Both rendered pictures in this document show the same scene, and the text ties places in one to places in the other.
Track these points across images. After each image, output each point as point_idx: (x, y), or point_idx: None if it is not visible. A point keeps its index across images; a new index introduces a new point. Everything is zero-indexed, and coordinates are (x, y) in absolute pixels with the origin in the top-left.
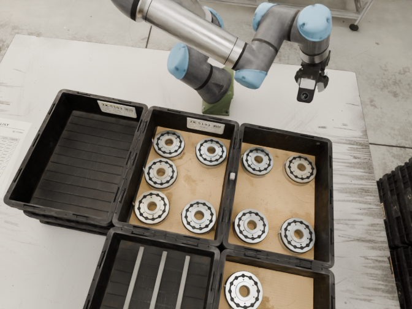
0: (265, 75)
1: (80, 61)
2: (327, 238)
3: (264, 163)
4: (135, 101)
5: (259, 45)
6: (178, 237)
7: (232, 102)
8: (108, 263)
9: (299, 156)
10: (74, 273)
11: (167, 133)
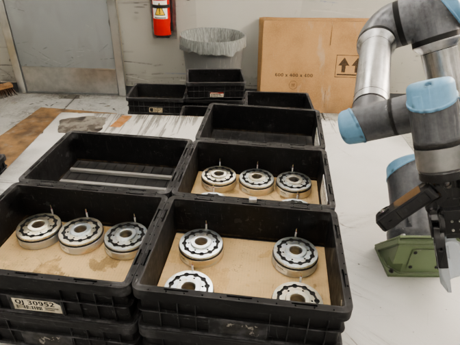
0: (356, 127)
1: (387, 155)
2: None
3: (291, 255)
4: (359, 192)
5: (383, 100)
6: (181, 170)
7: (416, 280)
8: (165, 151)
9: (319, 301)
10: None
11: (306, 179)
